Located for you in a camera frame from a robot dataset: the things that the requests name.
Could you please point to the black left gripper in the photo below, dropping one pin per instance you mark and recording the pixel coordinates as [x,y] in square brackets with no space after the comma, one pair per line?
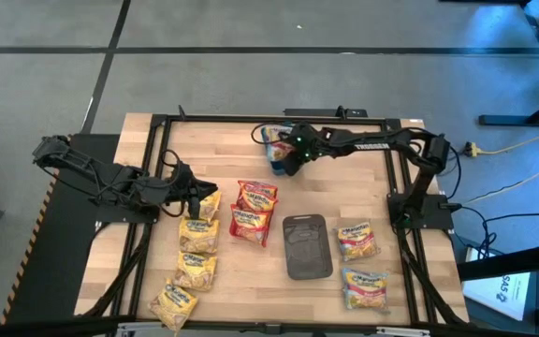
[183,185]

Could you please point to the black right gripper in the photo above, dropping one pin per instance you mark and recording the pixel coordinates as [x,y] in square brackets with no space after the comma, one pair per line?
[311,140]

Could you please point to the yellow Maruchan ramen pack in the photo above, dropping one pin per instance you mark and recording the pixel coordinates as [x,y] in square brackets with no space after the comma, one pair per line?
[198,236]
[195,271]
[172,305]
[211,208]

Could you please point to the blue Maruchan ramen pack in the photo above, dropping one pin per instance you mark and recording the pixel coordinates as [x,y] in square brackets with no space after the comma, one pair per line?
[356,241]
[274,140]
[365,290]

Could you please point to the red Maruchan ramen pack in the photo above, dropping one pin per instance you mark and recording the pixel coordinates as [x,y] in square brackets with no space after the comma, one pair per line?
[251,227]
[256,202]
[260,186]

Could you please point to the red plastic bin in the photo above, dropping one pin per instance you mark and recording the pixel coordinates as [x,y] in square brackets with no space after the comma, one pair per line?
[266,236]

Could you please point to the dark grey plastic bin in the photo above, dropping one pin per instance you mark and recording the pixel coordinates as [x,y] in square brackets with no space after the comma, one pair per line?
[307,248]

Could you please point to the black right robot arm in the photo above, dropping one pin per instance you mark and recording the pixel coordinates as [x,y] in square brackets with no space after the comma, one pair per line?
[377,144]

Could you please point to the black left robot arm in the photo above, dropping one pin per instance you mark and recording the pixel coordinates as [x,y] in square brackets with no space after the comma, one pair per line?
[110,178]

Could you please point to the black bar device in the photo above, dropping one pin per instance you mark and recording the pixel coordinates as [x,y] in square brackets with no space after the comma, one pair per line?
[316,112]

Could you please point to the black platform hazard striped edge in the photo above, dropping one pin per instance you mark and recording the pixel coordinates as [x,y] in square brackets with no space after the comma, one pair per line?
[49,262]

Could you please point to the yellow power plug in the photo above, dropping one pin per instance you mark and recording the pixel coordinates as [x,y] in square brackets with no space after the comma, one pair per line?
[473,150]

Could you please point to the silver metal strip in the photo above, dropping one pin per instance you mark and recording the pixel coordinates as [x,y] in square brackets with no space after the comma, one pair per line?
[403,331]

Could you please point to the black crossbar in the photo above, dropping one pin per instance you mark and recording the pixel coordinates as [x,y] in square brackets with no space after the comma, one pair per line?
[40,328]

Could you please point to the black shelf bar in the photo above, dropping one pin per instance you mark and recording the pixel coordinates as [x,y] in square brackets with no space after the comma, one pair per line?
[508,263]

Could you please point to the white printed sign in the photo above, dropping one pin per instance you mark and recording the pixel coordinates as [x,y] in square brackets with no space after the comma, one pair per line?
[494,292]

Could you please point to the black aluminium table frame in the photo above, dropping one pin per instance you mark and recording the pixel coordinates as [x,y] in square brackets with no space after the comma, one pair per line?
[213,119]

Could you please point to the black desk leg frame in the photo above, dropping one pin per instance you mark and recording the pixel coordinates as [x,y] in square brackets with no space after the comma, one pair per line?
[503,120]

